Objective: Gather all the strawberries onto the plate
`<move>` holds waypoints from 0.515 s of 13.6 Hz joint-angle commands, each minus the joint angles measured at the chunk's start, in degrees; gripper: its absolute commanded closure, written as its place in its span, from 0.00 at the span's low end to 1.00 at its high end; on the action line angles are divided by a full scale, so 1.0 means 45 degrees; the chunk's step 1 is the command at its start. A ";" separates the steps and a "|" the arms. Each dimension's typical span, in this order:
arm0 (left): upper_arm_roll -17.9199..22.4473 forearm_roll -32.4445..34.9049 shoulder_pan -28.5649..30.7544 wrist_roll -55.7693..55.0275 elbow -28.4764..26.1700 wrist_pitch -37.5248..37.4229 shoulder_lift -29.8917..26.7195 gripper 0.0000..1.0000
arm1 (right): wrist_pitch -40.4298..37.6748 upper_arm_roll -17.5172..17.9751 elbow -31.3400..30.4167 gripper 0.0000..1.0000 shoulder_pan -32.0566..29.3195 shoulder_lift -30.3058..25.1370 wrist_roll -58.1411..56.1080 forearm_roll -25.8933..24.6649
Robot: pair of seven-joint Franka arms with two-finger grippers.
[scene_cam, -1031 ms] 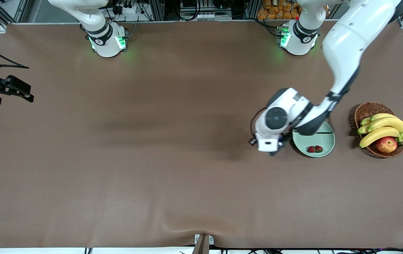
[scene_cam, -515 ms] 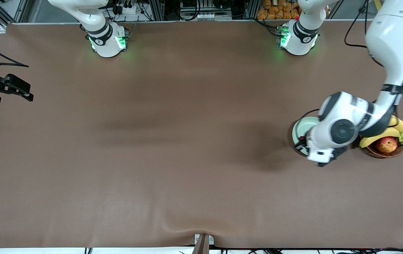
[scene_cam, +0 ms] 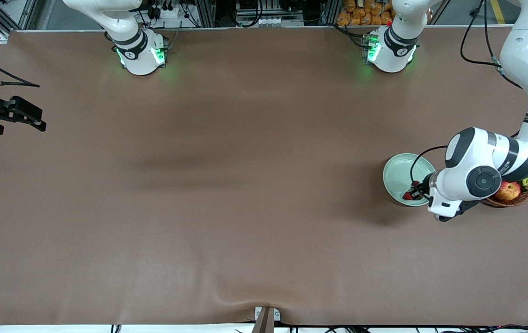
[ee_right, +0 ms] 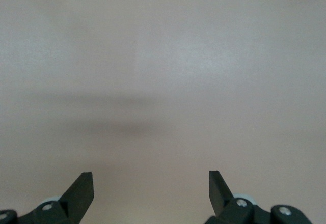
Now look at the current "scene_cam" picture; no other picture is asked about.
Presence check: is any pale green round plate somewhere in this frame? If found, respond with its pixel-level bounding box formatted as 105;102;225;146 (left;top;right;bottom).
382;153;436;207

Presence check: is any brown wicker basket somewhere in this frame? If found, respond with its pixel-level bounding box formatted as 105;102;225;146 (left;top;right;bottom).
479;185;528;209

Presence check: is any red apple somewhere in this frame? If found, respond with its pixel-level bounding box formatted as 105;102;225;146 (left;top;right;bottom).
495;180;522;201

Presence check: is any brown table mat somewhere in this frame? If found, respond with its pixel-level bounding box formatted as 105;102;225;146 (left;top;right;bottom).
0;27;528;327

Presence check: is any white power strip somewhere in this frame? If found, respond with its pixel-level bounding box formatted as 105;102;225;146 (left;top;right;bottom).
146;4;181;20

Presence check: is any orange packaged snacks pile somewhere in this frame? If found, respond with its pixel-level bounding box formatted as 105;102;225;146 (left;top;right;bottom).
337;0;396;26

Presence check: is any aluminium frame profile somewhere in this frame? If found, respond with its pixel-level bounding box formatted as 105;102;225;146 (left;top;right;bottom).
0;0;38;35

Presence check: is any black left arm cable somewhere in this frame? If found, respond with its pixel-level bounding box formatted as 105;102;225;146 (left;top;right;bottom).
410;0;523;195

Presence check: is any aluminium frame post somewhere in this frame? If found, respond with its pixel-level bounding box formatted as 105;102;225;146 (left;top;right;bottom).
196;0;216;27
320;0;341;26

